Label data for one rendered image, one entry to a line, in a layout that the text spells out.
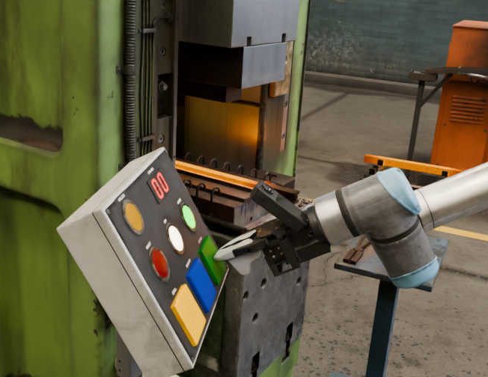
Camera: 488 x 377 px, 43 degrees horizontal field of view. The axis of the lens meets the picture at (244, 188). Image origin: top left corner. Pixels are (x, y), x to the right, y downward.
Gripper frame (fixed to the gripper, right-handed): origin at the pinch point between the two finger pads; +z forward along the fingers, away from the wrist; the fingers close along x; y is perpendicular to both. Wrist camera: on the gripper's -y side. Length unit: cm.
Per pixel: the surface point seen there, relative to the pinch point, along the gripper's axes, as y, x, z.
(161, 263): -8.7, -20.1, 1.6
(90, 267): -14.4, -27.1, 8.3
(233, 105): -15, 78, 2
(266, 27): -32, 43, -20
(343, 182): 109, 367, 16
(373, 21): 42, 812, -66
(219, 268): 3.0, 0.1, 1.3
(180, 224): -9.2, -4.6, 2.0
